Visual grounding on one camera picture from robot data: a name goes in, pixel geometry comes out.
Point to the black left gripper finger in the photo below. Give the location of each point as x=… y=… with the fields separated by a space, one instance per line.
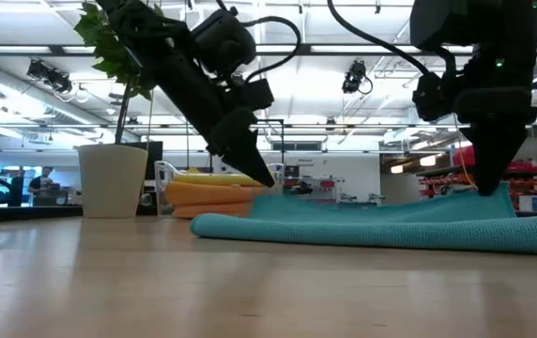
x=250 y=162

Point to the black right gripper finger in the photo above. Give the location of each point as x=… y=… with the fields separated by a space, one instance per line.
x=496 y=159

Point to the blue microfiber towel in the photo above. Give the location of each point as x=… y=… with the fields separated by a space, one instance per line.
x=390 y=230

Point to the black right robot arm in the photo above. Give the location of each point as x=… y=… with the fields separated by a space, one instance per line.
x=475 y=23

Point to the background black robot arm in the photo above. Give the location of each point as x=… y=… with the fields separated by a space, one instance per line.
x=299 y=189

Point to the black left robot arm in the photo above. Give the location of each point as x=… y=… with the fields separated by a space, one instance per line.
x=156 y=37

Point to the white and blue box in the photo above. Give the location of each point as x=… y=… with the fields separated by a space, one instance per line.
x=533 y=203

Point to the shelf with red bins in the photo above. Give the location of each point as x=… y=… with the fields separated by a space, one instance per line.
x=442 y=180

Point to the clear plastic bin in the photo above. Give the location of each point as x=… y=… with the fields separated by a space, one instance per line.
x=160 y=173

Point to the green leafy plant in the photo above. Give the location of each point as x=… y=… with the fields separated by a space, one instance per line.
x=109 y=51

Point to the white plant pot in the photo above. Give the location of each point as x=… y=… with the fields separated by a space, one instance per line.
x=111 y=180

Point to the person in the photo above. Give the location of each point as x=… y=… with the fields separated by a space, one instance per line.
x=42 y=182
x=17 y=190

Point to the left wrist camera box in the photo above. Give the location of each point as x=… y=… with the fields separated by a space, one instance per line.
x=256 y=94

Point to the glowing wall lamp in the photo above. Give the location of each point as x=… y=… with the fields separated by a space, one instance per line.
x=396 y=169
x=428 y=160

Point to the black overhead frame bar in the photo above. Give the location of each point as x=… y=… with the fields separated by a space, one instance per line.
x=334 y=48

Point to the black ceiling camera cluster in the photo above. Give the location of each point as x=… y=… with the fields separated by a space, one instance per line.
x=50 y=75

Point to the black aluminium table frame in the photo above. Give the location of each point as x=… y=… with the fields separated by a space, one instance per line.
x=24 y=213

